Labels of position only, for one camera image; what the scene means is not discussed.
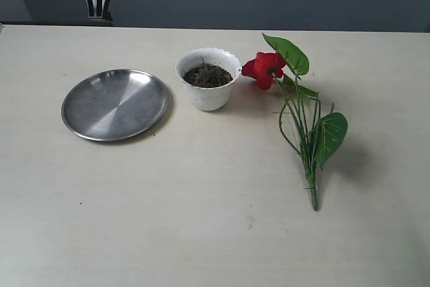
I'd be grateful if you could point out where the red artificial anthurium flower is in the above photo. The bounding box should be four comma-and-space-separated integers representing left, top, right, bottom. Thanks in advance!
241, 33, 348, 211

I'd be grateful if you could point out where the round steel plate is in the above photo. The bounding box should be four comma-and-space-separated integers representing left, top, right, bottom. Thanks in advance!
61, 69, 169, 142

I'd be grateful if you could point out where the white plastic flower pot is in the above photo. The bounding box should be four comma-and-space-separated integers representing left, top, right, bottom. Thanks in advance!
175, 48, 241, 112

